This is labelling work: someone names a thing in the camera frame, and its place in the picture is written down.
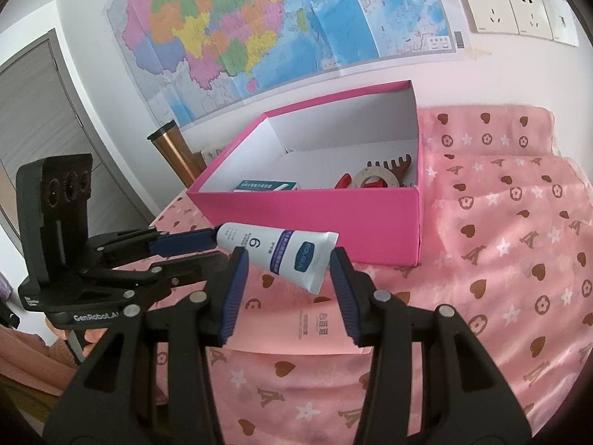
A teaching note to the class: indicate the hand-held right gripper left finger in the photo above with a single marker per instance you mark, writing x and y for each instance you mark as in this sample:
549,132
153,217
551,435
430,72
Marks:
234,287

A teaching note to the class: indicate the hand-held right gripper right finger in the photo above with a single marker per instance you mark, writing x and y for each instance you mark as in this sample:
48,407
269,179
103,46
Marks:
343,296

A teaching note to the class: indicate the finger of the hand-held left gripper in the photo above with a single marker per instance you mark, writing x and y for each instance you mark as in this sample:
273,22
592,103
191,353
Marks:
185,242
204,264

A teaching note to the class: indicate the white cream tube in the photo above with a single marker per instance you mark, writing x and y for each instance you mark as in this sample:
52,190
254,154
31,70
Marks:
278,252

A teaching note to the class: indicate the pink cardboard box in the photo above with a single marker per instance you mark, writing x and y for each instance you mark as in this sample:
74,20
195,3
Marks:
324,213

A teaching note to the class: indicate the white teal medicine box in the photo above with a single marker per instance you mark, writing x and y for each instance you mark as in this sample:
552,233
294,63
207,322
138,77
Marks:
266,186

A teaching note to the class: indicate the red plastic corkscrew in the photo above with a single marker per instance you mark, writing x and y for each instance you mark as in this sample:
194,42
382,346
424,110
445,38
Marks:
345,181

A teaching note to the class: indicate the white tape roll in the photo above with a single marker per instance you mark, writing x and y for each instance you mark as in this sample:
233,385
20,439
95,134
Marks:
377,174

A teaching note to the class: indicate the brown hand-shaped plastic comb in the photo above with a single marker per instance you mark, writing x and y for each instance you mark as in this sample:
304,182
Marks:
398,167

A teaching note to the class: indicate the pink flat packet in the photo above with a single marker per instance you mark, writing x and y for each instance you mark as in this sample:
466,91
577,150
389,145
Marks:
296,320

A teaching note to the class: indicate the copper metal tumbler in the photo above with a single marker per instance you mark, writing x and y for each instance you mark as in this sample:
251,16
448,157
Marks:
178,153

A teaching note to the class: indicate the grey door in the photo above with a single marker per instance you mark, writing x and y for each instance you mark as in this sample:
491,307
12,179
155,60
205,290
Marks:
60,116

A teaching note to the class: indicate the pink printed blanket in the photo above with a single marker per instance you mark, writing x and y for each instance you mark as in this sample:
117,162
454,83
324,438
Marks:
486,264

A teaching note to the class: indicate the colourful wall map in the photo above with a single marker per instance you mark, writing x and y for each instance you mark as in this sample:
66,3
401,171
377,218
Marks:
255,23

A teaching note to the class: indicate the white wall socket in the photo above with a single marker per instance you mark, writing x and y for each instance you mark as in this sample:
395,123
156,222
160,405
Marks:
486,7
532,14

